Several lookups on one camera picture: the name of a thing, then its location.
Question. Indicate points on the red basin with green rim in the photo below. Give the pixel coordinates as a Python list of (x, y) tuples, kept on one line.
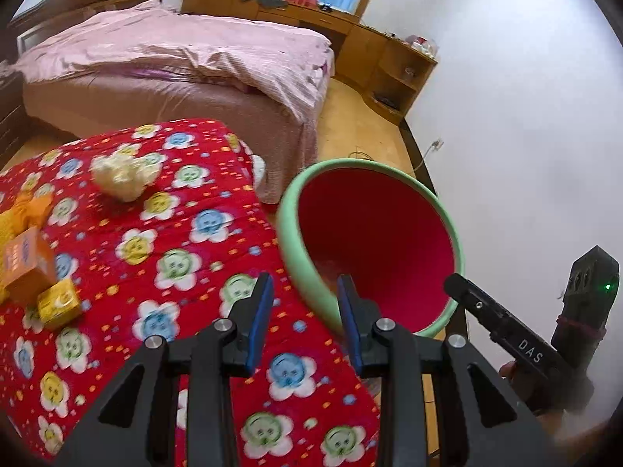
[(384, 243)]

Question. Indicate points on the long wooden cabinet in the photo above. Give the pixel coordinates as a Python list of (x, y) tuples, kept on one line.
[(370, 53)]

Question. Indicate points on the person's right hand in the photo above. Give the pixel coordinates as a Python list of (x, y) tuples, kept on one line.
[(511, 374)]

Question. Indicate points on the orange box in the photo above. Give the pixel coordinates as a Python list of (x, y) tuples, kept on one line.
[(29, 267)]

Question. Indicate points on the wall socket with plug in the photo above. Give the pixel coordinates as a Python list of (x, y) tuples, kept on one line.
[(438, 144)]

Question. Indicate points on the small yellow box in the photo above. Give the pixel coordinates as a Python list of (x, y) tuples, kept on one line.
[(59, 304)]

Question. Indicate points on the pink duvet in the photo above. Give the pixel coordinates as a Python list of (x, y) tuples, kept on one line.
[(185, 44)]

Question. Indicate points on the dark wooden bed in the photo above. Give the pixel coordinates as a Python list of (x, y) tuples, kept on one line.
[(146, 102)]

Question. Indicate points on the small items on cabinet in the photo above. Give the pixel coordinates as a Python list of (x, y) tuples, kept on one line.
[(422, 44)]

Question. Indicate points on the dark wooden nightstand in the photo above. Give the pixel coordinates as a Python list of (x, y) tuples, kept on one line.
[(8, 112)]

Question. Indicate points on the cream paper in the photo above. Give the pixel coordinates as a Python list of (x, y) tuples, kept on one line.
[(124, 175)]

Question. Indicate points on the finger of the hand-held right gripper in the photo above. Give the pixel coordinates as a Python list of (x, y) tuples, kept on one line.
[(474, 301)]

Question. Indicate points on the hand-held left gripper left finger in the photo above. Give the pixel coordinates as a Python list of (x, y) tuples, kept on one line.
[(258, 321)]

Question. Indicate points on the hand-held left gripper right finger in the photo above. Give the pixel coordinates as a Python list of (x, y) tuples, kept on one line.
[(348, 321)]

